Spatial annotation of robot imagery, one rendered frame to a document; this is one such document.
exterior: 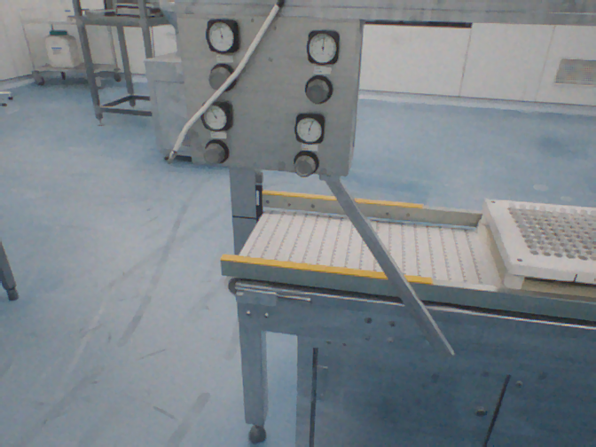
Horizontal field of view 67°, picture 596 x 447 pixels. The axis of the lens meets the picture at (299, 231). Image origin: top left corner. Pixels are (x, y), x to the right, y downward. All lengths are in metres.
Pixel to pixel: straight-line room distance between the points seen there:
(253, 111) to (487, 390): 0.66
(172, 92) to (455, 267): 2.99
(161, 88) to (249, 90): 3.04
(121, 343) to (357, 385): 1.23
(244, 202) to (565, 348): 0.67
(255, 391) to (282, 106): 0.96
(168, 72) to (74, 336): 2.12
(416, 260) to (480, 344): 0.18
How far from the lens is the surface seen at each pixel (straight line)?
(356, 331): 0.79
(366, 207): 0.95
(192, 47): 0.61
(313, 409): 1.03
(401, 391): 0.95
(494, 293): 0.74
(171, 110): 3.63
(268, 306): 0.78
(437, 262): 0.85
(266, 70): 0.59
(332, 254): 0.83
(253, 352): 1.27
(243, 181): 1.00
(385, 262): 0.64
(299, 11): 0.57
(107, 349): 1.97
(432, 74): 5.93
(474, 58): 5.93
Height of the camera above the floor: 1.27
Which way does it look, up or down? 29 degrees down
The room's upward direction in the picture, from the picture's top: 1 degrees clockwise
